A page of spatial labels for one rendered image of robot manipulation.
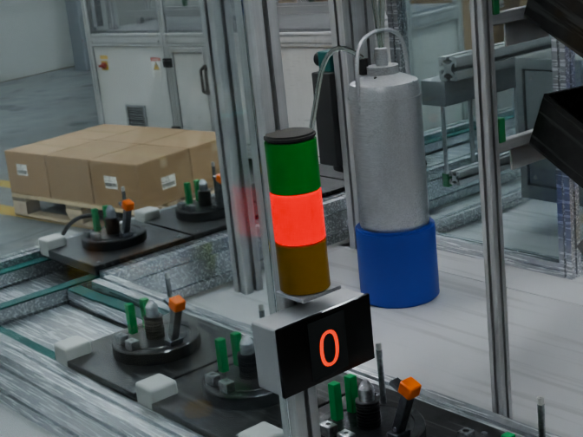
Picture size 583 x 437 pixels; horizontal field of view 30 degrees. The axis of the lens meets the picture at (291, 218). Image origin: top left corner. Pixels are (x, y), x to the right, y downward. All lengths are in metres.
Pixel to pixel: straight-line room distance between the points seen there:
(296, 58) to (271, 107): 5.72
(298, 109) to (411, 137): 4.80
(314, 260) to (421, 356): 0.87
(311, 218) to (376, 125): 1.00
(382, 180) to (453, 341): 0.33
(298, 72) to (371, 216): 4.73
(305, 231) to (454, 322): 1.03
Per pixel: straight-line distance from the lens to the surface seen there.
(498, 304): 1.43
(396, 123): 2.02
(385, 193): 2.05
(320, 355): 1.07
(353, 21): 2.38
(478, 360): 1.87
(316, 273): 1.05
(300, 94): 6.79
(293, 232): 1.03
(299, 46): 6.70
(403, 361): 1.88
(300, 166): 1.01
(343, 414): 1.41
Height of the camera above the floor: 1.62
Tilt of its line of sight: 16 degrees down
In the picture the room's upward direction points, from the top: 6 degrees counter-clockwise
